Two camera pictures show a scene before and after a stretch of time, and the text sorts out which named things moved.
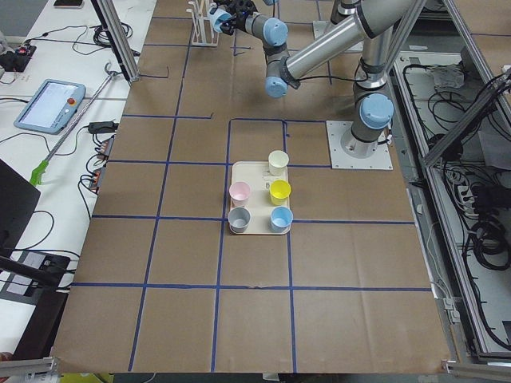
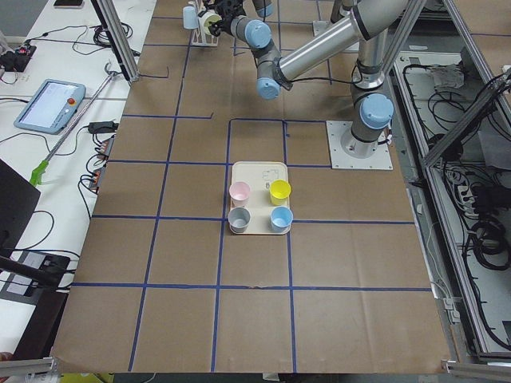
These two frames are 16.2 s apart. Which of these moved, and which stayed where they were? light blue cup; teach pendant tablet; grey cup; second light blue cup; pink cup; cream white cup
Moved: cream white cup; light blue cup
Stayed: grey cup; pink cup; second light blue cup; teach pendant tablet
